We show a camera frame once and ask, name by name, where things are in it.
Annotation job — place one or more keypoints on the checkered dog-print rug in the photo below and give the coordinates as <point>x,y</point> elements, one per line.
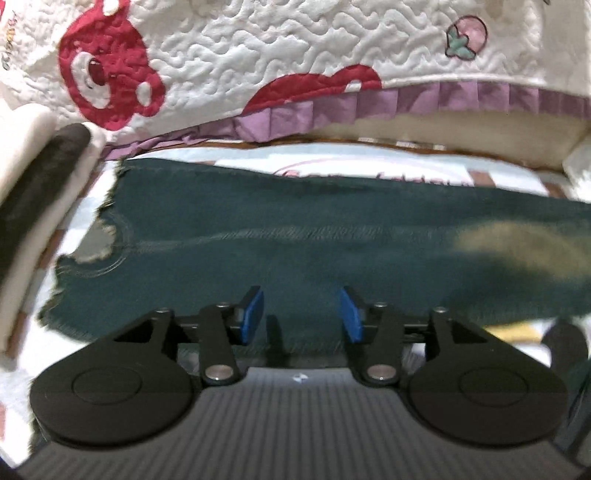
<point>249,159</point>

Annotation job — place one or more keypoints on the folded white garment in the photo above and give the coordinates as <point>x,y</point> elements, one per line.
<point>23,138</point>

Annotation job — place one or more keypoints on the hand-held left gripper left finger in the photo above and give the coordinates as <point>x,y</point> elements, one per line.
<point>253,318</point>

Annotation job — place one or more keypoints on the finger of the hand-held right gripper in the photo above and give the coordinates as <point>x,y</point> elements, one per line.
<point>565,344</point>

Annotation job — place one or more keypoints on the white quilted bear-print blanket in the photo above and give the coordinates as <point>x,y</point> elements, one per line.
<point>277,46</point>

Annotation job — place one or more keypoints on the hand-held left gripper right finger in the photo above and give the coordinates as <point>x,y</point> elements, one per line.
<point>352,318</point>

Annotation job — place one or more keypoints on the dark blue jeans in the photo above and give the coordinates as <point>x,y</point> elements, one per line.
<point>323,230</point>

